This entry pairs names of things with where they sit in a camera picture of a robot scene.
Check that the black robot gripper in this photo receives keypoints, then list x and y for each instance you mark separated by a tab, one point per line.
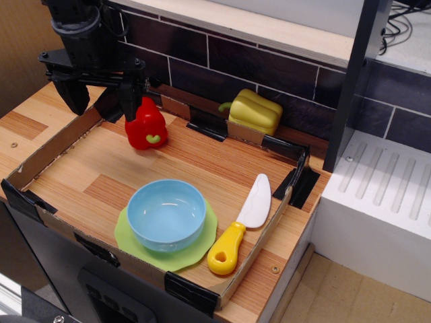
91	56

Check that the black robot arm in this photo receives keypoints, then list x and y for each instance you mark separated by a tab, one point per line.
116	20

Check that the light blue plastic bowl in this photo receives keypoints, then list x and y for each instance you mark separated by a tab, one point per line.
166	215

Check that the green plastic plate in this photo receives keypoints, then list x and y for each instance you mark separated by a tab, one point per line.
167	261

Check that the cardboard fence with black tape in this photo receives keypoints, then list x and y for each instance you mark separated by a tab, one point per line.
86	169

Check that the red toy bell pepper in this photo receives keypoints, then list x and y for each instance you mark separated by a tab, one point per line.
149	127

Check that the yellow toy bell pepper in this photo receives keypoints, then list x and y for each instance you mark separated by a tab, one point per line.
251	110

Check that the white dish drying rack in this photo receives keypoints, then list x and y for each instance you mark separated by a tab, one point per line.
374	213

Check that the yellow handled toy knife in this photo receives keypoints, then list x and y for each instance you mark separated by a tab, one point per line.
222	257

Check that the dark grey vertical post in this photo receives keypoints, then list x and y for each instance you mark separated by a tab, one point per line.
366	46

